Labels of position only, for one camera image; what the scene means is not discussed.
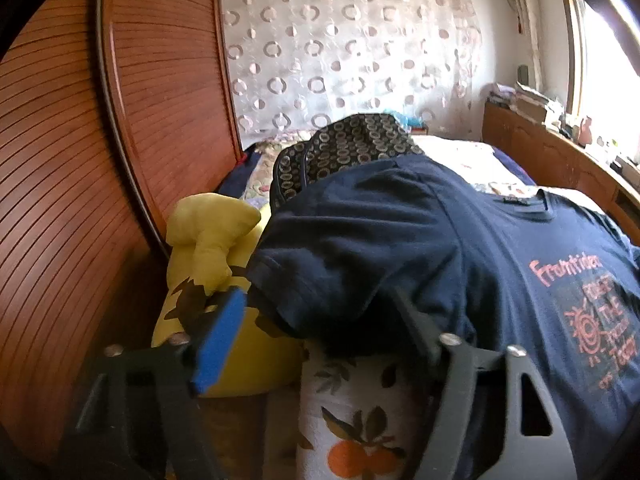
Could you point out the window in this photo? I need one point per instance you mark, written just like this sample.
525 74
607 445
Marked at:
606 86

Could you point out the yellow plush toy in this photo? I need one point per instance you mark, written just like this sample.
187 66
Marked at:
212 237

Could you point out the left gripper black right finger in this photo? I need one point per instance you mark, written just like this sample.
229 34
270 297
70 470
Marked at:
534 444

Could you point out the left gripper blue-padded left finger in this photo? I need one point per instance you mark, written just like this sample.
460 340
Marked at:
141 417

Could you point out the wooden side cabinet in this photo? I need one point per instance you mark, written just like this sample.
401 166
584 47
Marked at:
552 160

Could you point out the navy printed t-shirt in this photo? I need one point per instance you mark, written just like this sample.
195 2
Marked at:
559 279

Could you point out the circle-patterned sheer curtain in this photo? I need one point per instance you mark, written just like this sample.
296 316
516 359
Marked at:
302 64

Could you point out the pink figurine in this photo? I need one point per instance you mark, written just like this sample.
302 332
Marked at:
585 133

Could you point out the stack of books and papers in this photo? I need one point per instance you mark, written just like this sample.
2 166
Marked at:
527 102

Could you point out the black circle-patterned garment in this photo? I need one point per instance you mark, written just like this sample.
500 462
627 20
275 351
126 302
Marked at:
350 142

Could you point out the blue tissue box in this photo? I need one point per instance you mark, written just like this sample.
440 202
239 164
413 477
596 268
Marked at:
409 123

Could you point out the orange-print white bedsheet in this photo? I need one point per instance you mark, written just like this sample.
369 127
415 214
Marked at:
357 418

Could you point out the wooden wardrobe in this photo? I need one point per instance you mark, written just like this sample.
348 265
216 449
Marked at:
111 112

